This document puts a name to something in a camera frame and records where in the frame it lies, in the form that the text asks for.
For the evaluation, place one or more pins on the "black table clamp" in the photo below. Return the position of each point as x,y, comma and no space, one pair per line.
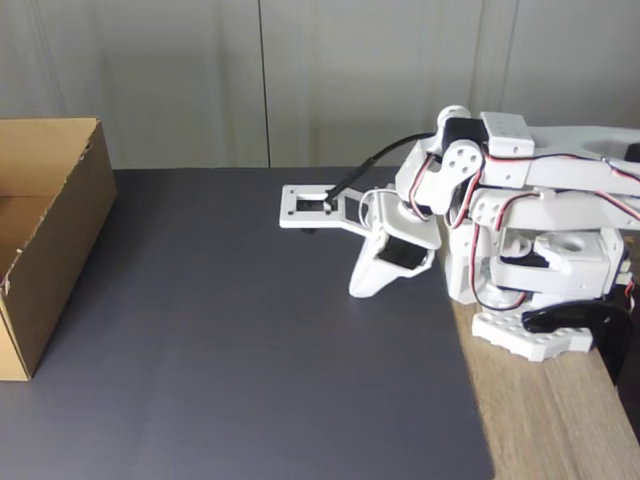
610,325

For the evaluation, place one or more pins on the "brown cardboard box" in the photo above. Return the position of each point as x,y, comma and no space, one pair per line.
65,240

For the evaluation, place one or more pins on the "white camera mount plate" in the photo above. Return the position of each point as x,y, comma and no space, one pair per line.
290,210

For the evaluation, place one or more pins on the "dark grey mat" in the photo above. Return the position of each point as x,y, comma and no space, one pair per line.
225,375

